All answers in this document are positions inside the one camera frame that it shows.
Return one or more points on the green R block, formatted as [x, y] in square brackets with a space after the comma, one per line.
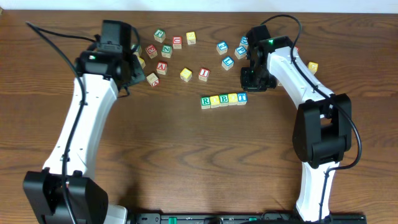
[205, 102]

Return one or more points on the blue T block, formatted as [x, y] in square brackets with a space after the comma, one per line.
[242, 98]

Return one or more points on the green B block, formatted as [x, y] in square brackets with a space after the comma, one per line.
[224, 100]

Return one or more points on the yellow block centre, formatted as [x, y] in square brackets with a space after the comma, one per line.
[186, 74]

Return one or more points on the tilted red wooden block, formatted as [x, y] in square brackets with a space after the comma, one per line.
[153, 79]

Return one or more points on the yellow block top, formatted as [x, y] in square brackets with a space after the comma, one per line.
[191, 38]

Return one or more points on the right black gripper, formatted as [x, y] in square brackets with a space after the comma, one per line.
[247, 85]

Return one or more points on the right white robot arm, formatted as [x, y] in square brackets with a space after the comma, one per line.
[321, 134]

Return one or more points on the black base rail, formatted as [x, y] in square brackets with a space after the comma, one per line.
[268, 217]

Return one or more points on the red E block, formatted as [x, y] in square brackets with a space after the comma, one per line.
[151, 51]

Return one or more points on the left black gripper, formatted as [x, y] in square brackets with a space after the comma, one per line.
[137, 73]

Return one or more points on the yellow block beside left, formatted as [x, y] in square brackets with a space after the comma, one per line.
[142, 62]

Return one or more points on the red A block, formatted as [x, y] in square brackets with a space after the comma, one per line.
[162, 68]

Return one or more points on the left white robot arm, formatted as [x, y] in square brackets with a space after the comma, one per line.
[64, 191]

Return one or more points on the red I block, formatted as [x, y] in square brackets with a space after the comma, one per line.
[203, 74]

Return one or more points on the yellow O block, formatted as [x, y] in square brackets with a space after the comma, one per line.
[215, 101]
[232, 99]

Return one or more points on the blue 2 block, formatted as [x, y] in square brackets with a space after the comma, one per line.
[222, 47]

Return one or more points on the green N block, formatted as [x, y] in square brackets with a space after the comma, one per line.
[166, 51]

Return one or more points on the yellow G block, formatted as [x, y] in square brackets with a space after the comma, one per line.
[313, 67]

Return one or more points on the red U block top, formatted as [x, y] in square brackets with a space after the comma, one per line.
[177, 42]

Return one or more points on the green 7 block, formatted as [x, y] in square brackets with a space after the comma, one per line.
[136, 49]

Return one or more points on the blue D block upper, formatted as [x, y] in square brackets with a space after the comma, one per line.
[244, 42]

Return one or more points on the green J block top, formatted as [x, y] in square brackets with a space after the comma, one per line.
[159, 35]

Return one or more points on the blue P block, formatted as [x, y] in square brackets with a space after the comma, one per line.
[240, 52]

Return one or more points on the blue L block left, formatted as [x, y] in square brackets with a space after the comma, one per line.
[227, 63]

